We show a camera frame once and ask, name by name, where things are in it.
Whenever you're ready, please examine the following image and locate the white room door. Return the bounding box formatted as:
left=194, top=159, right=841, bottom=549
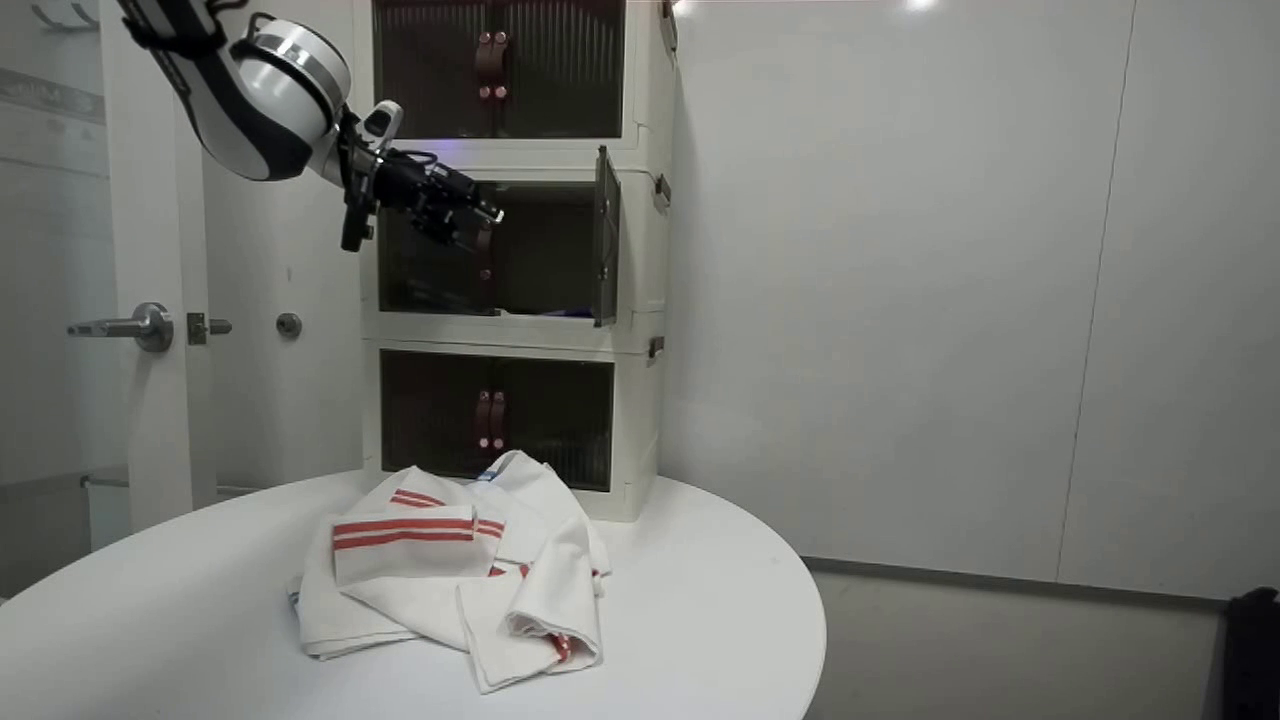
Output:
left=99, top=0, right=215, bottom=528

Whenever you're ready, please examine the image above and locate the white stacked shelf cabinet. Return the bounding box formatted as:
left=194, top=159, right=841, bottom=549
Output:
left=357, top=0, right=679, bottom=521

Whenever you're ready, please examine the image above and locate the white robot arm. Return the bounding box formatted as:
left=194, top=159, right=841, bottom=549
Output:
left=114, top=0, right=504, bottom=253

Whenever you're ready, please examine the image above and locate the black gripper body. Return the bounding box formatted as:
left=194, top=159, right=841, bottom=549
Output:
left=336, top=126, right=470, bottom=253

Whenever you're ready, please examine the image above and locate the white red-striped cloth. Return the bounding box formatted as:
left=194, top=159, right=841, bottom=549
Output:
left=295, top=449, right=610, bottom=690

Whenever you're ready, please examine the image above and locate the silver door lever handle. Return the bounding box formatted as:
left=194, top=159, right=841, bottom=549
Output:
left=70, top=301, right=171, bottom=354

